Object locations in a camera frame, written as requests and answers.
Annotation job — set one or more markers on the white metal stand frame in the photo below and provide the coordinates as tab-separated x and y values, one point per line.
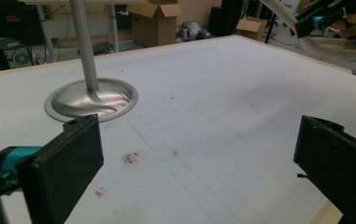
113	31

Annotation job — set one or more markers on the black tripod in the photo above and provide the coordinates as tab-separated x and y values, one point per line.
270	28

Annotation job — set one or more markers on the flat black floor device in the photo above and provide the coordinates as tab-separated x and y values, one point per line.
103	48

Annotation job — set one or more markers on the large open cardboard box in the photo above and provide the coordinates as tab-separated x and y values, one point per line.
153	25

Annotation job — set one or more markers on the small cardboard box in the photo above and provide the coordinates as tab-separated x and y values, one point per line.
252	28

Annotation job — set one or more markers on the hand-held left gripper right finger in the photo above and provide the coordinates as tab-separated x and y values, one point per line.
344	168

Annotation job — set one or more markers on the grey rounded appliance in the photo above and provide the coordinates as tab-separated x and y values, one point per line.
192	31

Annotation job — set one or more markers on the black computer tower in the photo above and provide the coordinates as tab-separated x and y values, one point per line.
13	54

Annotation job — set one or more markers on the beige skimmer spoon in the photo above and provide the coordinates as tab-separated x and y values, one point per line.
334	48

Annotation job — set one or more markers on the silver metal utensil stand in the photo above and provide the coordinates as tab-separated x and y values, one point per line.
88	99

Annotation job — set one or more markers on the white grid mat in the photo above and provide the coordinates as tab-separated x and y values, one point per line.
213	124

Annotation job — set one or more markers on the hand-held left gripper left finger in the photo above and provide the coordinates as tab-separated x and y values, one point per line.
63	168

